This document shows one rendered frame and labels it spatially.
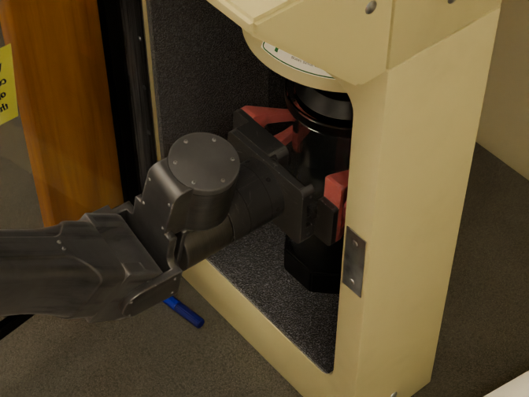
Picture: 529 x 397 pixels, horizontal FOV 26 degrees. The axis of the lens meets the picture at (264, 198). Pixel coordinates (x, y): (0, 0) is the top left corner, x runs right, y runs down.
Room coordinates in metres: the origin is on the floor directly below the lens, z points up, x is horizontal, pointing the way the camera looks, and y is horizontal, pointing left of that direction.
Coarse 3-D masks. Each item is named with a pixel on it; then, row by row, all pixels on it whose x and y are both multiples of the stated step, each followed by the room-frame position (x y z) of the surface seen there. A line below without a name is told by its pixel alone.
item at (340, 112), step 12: (300, 84) 0.74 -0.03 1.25; (300, 96) 0.73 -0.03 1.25; (312, 96) 0.73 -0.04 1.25; (324, 96) 0.72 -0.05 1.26; (336, 96) 0.72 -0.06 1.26; (348, 96) 0.72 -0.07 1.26; (312, 108) 0.72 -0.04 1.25; (324, 108) 0.72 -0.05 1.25; (336, 108) 0.71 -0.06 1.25; (348, 108) 0.71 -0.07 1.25
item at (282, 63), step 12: (252, 36) 0.72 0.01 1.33; (252, 48) 0.71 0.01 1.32; (264, 48) 0.70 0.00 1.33; (276, 48) 0.69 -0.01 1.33; (264, 60) 0.69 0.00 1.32; (276, 60) 0.69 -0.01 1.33; (288, 60) 0.68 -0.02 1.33; (300, 60) 0.68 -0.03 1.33; (276, 72) 0.68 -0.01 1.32; (288, 72) 0.68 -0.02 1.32; (300, 72) 0.67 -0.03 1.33; (312, 72) 0.67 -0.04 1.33; (324, 72) 0.67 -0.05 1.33; (312, 84) 0.67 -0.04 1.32; (324, 84) 0.66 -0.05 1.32; (336, 84) 0.66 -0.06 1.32
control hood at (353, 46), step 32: (224, 0) 0.53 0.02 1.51; (256, 0) 0.52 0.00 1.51; (288, 0) 0.52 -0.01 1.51; (320, 0) 0.54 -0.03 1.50; (352, 0) 0.55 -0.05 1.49; (384, 0) 0.57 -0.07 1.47; (256, 32) 0.51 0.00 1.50; (288, 32) 0.52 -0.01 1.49; (320, 32) 0.54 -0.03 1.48; (352, 32) 0.55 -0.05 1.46; (384, 32) 0.57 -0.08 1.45; (320, 64) 0.54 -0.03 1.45; (352, 64) 0.55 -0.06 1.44; (384, 64) 0.57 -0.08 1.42
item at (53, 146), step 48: (0, 0) 0.72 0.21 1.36; (48, 0) 0.75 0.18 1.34; (96, 0) 0.79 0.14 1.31; (0, 48) 0.71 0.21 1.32; (48, 48) 0.75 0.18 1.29; (96, 48) 0.78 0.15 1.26; (0, 96) 0.71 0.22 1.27; (48, 96) 0.74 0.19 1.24; (96, 96) 0.77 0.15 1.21; (0, 144) 0.70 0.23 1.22; (48, 144) 0.73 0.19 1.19; (96, 144) 0.77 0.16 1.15; (0, 192) 0.69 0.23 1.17; (48, 192) 0.73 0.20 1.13; (96, 192) 0.76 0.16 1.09
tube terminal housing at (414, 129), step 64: (448, 0) 0.61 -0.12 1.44; (448, 64) 0.62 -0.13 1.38; (384, 128) 0.58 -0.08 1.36; (448, 128) 0.62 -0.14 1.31; (384, 192) 0.58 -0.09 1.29; (448, 192) 0.63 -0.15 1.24; (384, 256) 0.59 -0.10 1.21; (448, 256) 0.64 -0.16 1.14; (256, 320) 0.68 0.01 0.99; (384, 320) 0.59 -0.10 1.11; (320, 384) 0.61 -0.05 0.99; (384, 384) 0.60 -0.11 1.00
